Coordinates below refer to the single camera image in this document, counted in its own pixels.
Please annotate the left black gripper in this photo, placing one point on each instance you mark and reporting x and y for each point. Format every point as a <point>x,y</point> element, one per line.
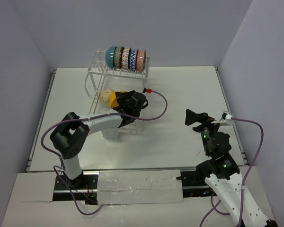
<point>120,100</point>

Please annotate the dark brown cream bowl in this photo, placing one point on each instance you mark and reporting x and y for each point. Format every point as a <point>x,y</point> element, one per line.
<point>118,57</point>

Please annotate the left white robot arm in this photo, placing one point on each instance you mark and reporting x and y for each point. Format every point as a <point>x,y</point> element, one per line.
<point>69,137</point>

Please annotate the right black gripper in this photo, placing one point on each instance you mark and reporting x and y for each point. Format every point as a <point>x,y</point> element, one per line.
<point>191,117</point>

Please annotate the silver tape sheet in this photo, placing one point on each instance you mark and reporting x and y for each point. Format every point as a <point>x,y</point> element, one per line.
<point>139,187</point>

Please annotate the yellow bowl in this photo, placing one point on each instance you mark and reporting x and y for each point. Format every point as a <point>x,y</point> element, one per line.
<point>117,98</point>

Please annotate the white wire dish rack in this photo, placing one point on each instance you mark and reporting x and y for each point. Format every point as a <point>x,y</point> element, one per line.
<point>100,78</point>

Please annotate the teal blue bowl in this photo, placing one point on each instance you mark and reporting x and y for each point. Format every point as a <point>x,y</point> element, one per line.
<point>109,57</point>

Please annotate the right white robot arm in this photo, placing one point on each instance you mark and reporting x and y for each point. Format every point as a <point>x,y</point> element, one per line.
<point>222,174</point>

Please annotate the blue triangle pattern bowl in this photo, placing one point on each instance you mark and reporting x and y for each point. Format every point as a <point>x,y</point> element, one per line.
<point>132,59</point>

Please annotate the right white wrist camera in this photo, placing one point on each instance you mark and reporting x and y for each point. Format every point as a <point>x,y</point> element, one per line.
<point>226,119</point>

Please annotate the orange red patterned bowl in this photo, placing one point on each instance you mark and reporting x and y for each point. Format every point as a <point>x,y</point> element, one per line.
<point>140,60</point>

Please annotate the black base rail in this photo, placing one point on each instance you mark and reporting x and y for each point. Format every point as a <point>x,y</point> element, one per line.
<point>86,192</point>

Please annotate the tan beige bowl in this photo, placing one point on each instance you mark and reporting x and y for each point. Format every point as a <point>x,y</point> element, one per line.
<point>105,97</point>

